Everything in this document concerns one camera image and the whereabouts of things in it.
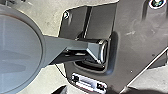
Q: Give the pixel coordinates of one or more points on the white label plate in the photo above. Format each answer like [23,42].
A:
[88,81]

